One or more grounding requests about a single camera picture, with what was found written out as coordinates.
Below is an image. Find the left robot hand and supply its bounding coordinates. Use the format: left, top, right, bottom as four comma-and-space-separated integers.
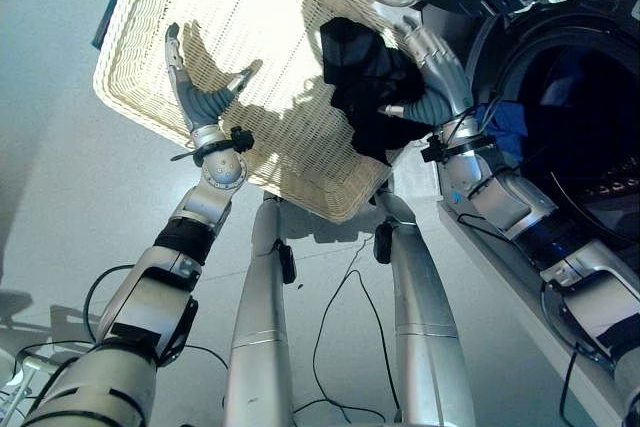
164, 22, 264, 134

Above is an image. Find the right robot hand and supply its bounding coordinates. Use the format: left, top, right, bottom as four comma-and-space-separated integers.
377, 15, 475, 127

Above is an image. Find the black garment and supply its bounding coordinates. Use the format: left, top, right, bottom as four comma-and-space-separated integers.
319, 16, 435, 167

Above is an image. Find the white wicker laundry basket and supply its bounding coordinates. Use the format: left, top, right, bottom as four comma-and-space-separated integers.
92, 0, 424, 224

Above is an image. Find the blue garment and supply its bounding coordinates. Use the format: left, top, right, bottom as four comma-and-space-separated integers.
473, 100, 529, 150

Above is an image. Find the left silver robot leg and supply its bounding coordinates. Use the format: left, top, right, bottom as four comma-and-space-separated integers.
222, 191, 298, 427

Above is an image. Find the silver robot leg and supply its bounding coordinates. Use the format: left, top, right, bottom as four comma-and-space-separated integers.
222, 191, 298, 427
372, 182, 476, 427

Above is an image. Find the right silver robot leg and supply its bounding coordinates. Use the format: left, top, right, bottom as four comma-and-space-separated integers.
372, 182, 476, 427

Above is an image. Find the black floor cable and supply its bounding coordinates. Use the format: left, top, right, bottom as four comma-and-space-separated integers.
292, 236, 403, 424

